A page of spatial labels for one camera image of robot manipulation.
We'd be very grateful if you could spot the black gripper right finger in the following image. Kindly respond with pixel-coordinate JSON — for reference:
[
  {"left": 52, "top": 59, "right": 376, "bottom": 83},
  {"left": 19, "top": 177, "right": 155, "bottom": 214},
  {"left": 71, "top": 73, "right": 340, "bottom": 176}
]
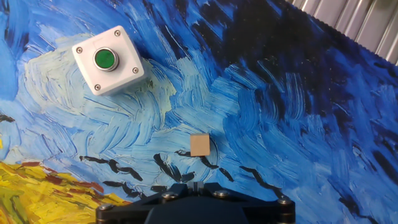
[{"left": 195, "top": 182, "right": 296, "bottom": 224}]

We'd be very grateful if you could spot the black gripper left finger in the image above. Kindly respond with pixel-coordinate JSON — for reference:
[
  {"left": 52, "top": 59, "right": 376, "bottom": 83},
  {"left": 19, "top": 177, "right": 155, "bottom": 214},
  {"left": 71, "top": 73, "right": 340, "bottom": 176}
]
[{"left": 96, "top": 182, "right": 195, "bottom": 224}]

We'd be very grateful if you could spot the small wooden block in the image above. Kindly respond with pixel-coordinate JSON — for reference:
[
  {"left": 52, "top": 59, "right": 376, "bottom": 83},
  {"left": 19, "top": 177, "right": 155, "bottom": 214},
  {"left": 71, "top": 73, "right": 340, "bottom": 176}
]
[{"left": 190, "top": 133, "right": 211, "bottom": 157}]

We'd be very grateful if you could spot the painted blue yellow tablecloth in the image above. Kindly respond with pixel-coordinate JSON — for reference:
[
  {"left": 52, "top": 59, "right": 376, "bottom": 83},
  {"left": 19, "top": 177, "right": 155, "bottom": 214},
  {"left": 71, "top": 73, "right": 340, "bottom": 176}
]
[{"left": 0, "top": 0, "right": 398, "bottom": 224}]

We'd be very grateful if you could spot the white box green push button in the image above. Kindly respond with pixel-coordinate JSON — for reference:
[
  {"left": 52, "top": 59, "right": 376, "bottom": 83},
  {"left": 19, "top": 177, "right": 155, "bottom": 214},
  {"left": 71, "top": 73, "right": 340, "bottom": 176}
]
[{"left": 72, "top": 25, "right": 146, "bottom": 96}]

